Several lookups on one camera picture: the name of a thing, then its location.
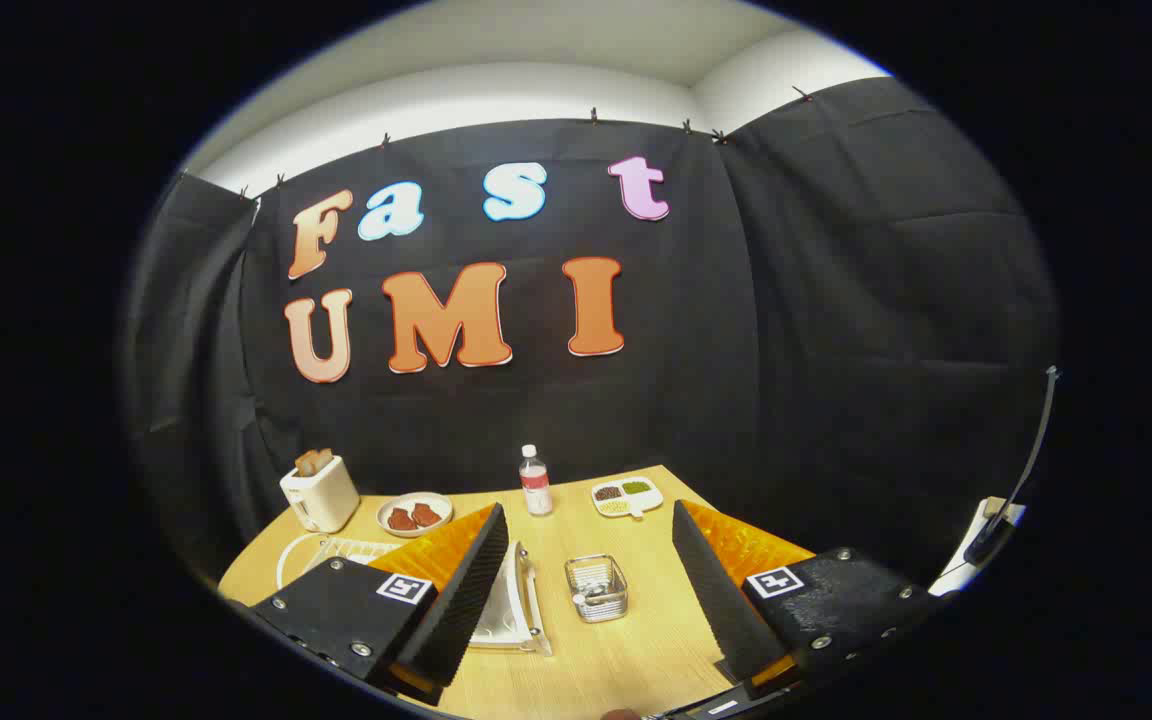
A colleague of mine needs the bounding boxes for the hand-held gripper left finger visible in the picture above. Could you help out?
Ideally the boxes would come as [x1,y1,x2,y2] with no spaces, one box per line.
[251,502,510,706]

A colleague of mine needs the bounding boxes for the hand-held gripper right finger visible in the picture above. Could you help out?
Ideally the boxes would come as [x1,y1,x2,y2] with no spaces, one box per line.
[673,499,937,699]

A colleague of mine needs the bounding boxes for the white wire dish rack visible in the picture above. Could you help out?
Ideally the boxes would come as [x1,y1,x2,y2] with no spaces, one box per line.
[276,532,553,657]

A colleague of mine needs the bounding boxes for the metal wire basket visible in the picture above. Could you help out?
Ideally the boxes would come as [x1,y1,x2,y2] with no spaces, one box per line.
[564,554,629,624]

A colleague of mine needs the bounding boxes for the small beige plate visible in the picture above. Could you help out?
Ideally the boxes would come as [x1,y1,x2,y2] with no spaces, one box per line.
[377,491,454,538]

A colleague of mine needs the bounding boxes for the white divided dish with beans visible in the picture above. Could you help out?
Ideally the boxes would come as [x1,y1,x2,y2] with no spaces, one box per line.
[591,476,664,520]

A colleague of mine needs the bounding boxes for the clear water bottle red label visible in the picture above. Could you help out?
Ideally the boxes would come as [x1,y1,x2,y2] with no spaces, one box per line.
[519,444,554,517]

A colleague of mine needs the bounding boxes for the white toaster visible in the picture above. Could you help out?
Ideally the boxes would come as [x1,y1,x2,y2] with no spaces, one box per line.
[280,455,361,534]

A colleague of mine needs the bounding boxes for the white flat object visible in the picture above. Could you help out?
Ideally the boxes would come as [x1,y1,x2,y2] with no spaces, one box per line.
[929,497,1027,598]

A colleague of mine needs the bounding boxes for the black backdrop cloth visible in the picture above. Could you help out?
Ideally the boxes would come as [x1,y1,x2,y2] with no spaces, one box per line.
[121,78,1062,593]

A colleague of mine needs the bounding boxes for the black curved cable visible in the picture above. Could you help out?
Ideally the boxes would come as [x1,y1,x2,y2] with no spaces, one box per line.
[964,366,1062,566]

